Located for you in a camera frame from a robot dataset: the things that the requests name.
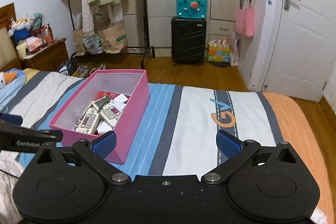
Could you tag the pink storage box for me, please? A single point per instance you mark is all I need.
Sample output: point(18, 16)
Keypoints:
point(131, 82)

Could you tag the white shoe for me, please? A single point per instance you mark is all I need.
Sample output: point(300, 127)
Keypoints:
point(82, 71)
point(101, 67)

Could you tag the wooden headboard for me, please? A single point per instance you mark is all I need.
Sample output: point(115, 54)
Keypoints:
point(9, 56)

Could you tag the beige remote control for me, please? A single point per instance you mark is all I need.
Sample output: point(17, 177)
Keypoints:
point(89, 122)

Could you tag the white charger cube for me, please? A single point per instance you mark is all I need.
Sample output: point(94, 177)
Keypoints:
point(121, 98)

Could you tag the white door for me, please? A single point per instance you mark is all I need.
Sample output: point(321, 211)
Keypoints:
point(304, 51)

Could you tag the duck plush toy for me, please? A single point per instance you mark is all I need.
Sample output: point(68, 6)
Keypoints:
point(11, 83)

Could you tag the white rectangular adapter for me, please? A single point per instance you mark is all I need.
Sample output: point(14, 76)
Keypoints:
point(103, 128)

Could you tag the black bag on floor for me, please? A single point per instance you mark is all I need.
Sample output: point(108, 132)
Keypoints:
point(68, 68)

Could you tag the small brown paper bag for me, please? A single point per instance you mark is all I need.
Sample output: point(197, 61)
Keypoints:
point(78, 41)

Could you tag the white remote control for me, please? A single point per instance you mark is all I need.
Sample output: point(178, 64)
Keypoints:
point(100, 103)

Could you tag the teal felt handbag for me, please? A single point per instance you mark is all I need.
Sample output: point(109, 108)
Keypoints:
point(193, 9)

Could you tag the beige remote purple button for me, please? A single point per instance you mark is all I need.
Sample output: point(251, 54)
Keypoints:
point(110, 114)

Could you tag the white fluffy blanket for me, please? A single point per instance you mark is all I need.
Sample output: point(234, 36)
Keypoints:
point(11, 170)

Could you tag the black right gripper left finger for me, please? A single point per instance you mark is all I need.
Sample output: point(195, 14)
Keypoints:
point(63, 183)

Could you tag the wooden nightstand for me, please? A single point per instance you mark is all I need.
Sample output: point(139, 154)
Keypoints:
point(49, 58)

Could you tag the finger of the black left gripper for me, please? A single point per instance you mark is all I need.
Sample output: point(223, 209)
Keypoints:
point(14, 119)

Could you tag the white plastic bag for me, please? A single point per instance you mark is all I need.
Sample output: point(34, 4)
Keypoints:
point(93, 44)

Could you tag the black clothes rack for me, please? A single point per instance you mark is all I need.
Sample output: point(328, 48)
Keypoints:
point(133, 20)

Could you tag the colourful gift bag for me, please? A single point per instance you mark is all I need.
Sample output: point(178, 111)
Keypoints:
point(218, 50)

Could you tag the pink paper bag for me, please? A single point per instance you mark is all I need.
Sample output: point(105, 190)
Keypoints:
point(245, 19)

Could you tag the tissue box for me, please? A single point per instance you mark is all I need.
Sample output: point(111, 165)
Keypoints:
point(33, 43)

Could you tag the black suitcase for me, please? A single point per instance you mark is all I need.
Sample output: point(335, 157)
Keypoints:
point(188, 39)

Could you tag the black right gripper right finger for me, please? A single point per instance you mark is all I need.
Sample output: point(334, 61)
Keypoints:
point(264, 183)

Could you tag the red glasses-print paper bag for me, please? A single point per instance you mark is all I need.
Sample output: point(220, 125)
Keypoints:
point(112, 95)

